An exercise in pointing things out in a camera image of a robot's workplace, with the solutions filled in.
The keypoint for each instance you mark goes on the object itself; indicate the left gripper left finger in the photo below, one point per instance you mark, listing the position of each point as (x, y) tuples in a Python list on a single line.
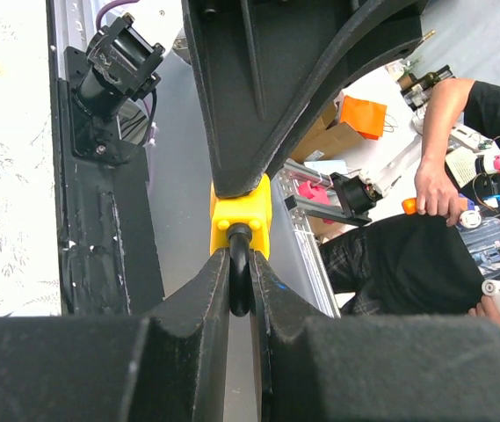
[(166, 365)]

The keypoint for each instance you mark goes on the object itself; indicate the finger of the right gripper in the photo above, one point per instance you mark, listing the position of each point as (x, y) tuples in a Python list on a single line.
[(265, 71)]

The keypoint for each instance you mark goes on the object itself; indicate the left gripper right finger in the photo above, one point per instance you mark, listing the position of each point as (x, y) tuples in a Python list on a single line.
[(312, 367)]

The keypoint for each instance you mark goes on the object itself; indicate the yellow padlock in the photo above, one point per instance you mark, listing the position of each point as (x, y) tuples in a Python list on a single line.
[(242, 225)]

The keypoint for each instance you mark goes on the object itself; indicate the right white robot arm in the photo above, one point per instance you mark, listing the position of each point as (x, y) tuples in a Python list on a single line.
[(264, 73)]

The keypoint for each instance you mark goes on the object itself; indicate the cardboard box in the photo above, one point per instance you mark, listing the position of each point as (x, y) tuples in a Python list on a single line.
[(326, 139)]

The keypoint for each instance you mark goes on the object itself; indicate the orange paper bag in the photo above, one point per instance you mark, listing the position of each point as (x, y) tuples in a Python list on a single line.
[(364, 116)]

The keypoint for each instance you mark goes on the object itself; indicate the person in black shirt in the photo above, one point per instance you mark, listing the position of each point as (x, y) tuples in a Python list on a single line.
[(434, 261)]

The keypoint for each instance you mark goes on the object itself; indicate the floral table mat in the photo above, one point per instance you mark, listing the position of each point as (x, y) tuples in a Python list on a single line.
[(29, 271)]

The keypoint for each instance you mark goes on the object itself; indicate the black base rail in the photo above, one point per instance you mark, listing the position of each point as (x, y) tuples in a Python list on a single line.
[(106, 245)]

